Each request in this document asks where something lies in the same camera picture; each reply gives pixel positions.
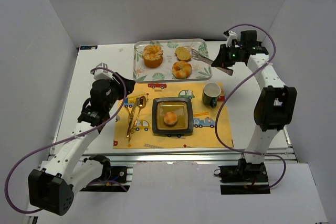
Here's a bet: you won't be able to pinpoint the gold knife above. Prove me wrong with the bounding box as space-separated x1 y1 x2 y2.
127 98 139 141

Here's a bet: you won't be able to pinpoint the twisted ring bread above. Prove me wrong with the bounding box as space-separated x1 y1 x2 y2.
172 61 192 79

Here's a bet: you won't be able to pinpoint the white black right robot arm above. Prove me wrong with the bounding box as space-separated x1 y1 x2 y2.
212 30 297 184

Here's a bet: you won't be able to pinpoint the gold fork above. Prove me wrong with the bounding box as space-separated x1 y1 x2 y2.
127 104 137 142

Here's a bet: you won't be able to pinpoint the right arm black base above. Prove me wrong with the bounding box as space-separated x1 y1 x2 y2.
213 164 270 195

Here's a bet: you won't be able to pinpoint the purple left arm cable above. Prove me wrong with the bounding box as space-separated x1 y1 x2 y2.
4 67 129 213

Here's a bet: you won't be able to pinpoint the yellow vehicle-print placemat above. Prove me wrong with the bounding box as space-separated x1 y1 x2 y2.
114 82 234 149

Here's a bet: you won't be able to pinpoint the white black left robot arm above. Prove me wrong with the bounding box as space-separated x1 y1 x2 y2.
28 73 135 216

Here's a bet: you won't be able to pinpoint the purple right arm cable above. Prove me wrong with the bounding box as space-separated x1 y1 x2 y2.
214 23 287 189

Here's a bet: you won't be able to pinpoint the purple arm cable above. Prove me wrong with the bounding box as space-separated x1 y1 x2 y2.
214 23 287 189
4 67 129 213

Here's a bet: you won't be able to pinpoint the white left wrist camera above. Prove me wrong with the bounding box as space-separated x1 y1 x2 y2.
90 62 113 80

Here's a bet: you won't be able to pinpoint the gold spoon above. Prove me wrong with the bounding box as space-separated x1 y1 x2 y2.
131 95 147 133

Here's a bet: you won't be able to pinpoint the black square amber plate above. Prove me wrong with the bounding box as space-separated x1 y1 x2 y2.
152 97 194 137

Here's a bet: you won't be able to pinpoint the seeded bread slice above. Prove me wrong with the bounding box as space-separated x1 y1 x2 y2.
175 47 192 61

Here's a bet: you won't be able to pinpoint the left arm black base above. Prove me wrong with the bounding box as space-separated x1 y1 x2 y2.
80 155 133 193

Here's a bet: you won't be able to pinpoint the leaf-patterned white tray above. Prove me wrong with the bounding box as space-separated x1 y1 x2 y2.
133 38 209 83

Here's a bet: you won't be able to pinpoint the black XDOF label left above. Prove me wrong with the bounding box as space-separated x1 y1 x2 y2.
79 45 98 50

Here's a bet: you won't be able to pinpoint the large sugared ring cake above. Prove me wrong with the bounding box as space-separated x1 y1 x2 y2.
142 45 163 68

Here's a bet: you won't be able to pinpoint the small round bun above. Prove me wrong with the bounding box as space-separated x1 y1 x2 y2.
163 112 178 126

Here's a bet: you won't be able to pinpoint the dark green mug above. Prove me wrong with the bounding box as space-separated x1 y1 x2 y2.
202 82 222 108

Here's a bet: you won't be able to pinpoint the silver metal tongs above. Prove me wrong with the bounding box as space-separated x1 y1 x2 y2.
191 49 233 76

